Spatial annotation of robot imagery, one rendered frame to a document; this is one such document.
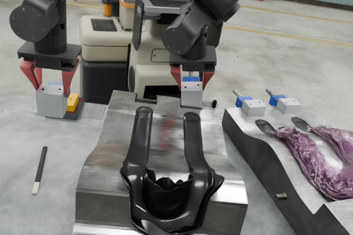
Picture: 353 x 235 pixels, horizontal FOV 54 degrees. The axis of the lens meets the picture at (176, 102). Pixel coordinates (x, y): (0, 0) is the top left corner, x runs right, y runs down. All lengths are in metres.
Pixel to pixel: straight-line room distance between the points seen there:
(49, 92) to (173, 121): 0.27
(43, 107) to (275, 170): 0.48
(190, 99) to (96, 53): 0.70
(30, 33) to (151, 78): 0.66
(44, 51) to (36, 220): 0.30
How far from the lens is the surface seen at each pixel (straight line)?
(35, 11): 0.57
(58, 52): 0.67
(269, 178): 0.78
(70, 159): 0.80
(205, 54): 0.77
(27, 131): 0.89
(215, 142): 0.75
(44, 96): 0.72
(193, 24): 0.65
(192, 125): 0.78
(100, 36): 1.42
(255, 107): 0.91
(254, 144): 0.82
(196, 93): 0.80
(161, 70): 1.19
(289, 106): 0.98
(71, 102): 0.92
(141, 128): 0.75
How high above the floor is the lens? 1.32
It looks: 31 degrees down
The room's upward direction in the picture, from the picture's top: 9 degrees clockwise
